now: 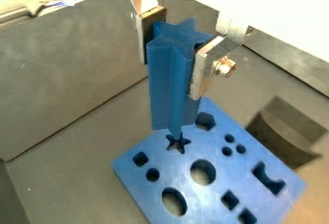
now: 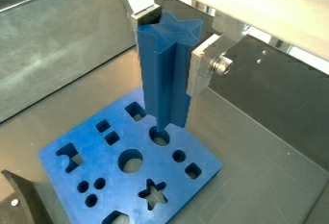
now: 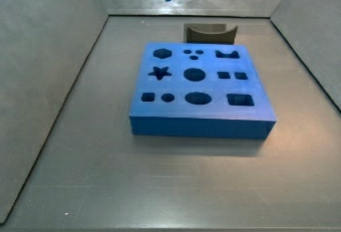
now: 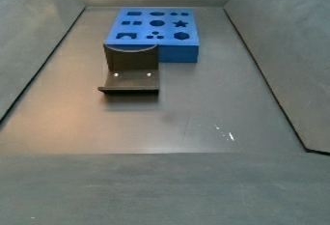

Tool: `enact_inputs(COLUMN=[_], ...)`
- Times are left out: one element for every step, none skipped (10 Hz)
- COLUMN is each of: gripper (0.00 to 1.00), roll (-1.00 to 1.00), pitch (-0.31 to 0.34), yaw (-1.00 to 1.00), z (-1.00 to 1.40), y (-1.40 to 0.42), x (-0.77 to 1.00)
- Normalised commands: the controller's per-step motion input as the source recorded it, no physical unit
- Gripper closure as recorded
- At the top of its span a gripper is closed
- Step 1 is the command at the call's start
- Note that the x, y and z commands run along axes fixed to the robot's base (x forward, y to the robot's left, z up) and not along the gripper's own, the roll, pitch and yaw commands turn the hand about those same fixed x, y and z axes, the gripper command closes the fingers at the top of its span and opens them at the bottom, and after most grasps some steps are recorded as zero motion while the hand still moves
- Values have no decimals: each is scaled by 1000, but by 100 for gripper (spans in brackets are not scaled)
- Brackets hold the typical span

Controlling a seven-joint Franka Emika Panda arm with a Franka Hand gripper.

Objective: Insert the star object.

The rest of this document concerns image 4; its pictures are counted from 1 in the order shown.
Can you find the black curved plastic holder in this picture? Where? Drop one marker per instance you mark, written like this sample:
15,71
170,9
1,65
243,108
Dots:
133,70

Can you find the blue shape sorter block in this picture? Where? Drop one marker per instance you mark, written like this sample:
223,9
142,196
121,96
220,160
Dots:
169,28

